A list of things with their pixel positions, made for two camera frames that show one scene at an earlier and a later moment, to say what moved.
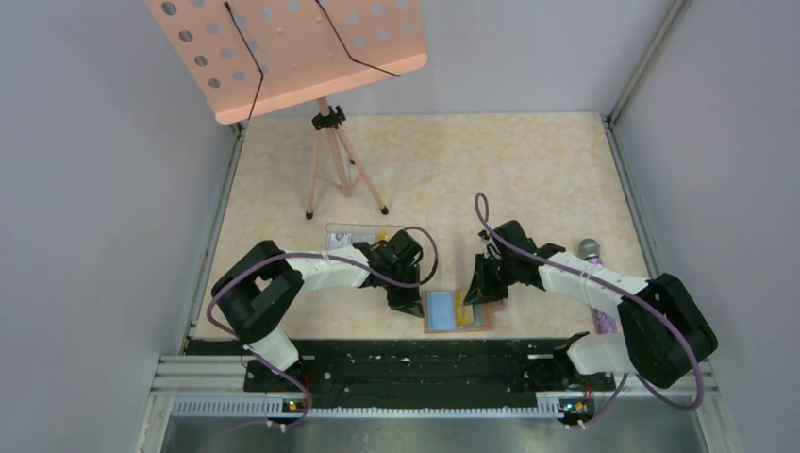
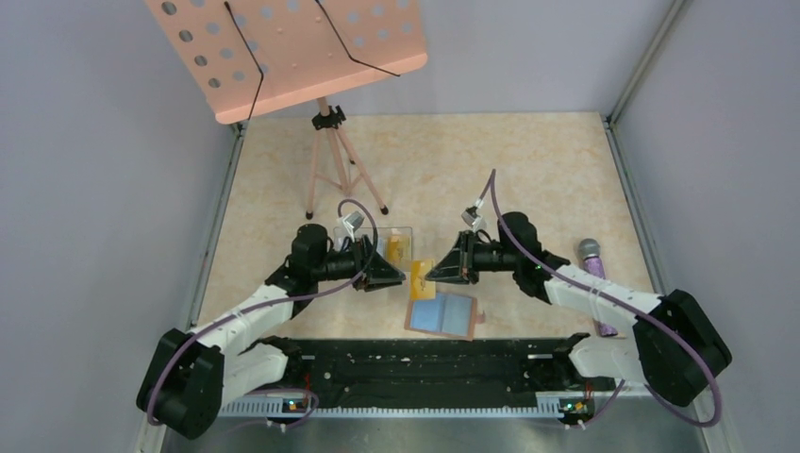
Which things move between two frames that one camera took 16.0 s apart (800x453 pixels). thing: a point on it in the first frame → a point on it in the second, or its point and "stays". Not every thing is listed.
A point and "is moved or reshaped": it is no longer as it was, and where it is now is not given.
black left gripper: (409, 302) → (372, 272)
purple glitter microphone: (590, 250) stays
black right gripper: (481, 290) → (459, 265)
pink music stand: (253, 58) stays
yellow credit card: (463, 312) is moved or reshaped
